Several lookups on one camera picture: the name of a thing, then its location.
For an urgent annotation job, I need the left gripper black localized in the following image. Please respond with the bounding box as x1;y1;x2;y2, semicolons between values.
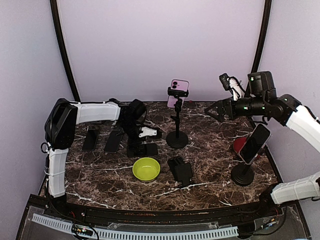
119;119;147;155

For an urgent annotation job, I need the left black corner post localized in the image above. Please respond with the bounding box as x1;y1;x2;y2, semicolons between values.
49;0;81;102

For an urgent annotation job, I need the red bowl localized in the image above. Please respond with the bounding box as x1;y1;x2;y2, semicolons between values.
233;137;265;159

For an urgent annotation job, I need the green bowl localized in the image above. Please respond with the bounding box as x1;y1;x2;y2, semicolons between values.
132;157;161;182

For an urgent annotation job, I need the white cable duct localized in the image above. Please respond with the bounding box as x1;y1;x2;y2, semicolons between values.
31;213;239;240

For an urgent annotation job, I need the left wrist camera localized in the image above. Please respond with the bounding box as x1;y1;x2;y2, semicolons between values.
138;126;162;139

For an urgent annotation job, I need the right black corner post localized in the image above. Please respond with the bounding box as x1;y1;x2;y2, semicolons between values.
246;0;273;91

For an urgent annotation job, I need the large black phone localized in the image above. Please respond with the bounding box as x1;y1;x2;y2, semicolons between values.
127;143;158;158

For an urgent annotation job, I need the black right phone stand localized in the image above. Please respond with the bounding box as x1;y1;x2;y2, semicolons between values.
230;147;266;186

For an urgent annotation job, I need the dark blue phone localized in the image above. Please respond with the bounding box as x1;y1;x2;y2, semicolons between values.
82;129;100;152

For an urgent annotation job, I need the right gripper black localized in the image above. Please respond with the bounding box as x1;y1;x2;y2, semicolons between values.
204;95;267;123

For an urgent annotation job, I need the black tall phone stand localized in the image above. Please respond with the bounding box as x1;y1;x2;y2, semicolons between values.
166;99;189;149

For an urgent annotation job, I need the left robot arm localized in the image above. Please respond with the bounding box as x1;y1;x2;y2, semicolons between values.
44;98;157;198

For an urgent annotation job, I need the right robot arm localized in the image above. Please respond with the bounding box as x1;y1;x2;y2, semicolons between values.
204;71;320;187

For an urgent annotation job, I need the phone on right stand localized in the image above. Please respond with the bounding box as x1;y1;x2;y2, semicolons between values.
238;123;271;165

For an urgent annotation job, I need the black corner post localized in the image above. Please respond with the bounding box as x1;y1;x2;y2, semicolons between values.
49;0;81;102
246;0;273;91

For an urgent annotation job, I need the black front rail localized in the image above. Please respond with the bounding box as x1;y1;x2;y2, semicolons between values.
29;194;296;227

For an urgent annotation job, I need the pink phone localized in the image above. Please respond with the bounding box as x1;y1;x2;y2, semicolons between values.
167;79;189;108

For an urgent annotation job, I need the purple edged phone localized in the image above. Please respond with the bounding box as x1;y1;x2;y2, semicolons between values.
104;130;123;154

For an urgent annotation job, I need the black folding phone stand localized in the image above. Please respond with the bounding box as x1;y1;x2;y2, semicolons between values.
167;156;194;188

